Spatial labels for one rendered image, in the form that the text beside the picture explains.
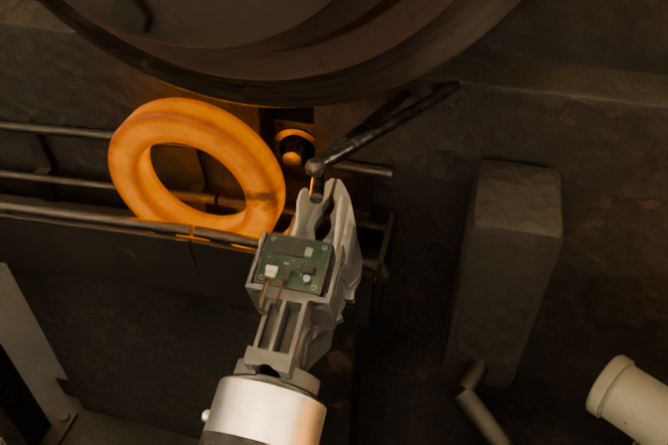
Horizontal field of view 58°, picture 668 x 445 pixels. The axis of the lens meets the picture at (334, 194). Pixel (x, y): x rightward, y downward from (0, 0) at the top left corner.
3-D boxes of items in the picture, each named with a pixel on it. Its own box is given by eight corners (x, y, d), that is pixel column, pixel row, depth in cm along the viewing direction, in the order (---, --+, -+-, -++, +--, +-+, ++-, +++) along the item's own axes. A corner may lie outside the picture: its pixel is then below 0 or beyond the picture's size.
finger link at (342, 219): (365, 158, 56) (342, 246, 52) (367, 191, 61) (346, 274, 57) (332, 153, 57) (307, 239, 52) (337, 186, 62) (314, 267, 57)
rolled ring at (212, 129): (155, 76, 53) (173, 59, 55) (79, 177, 64) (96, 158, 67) (313, 208, 58) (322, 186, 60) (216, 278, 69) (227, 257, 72)
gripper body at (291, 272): (349, 238, 50) (313, 382, 44) (354, 279, 57) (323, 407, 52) (261, 222, 51) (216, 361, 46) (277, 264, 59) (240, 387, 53)
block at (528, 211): (447, 303, 74) (478, 147, 59) (514, 316, 73) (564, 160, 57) (436, 377, 67) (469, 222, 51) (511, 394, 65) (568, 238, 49)
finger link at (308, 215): (332, 153, 57) (307, 239, 52) (337, 186, 62) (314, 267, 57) (300, 148, 57) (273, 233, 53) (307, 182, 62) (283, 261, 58)
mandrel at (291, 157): (315, 94, 81) (314, 66, 78) (347, 98, 81) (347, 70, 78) (274, 173, 69) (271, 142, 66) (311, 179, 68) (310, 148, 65)
